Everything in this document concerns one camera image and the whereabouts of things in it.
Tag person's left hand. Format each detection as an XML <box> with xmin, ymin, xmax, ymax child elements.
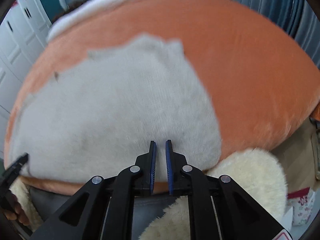
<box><xmin>3</xmin><ymin>194</ymin><xmax>30</xmax><ymax>226</ymax></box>

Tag white wardrobe with red stickers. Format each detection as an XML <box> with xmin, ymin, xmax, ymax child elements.
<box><xmin>1</xmin><ymin>0</ymin><xmax>52</xmax><ymax>158</ymax></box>

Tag beige knit sweater black hearts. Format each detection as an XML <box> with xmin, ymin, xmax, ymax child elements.
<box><xmin>7</xmin><ymin>35</ymin><xmax>221</xmax><ymax>183</ymax></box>

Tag blue-grey window curtain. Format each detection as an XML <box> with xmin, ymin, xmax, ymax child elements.
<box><xmin>234</xmin><ymin>0</ymin><xmax>319</xmax><ymax>67</ymax></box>

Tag cream fleece sleeve left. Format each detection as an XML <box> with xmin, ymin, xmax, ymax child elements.
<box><xmin>10</xmin><ymin>178</ymin><xmax>43</xmax><ymax>232</ymax></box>

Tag floral red white box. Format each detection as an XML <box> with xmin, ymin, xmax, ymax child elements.
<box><xmin>286</xmin><ymin>187</ymin><xmax>316</xmax><ymax>226</ymax></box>

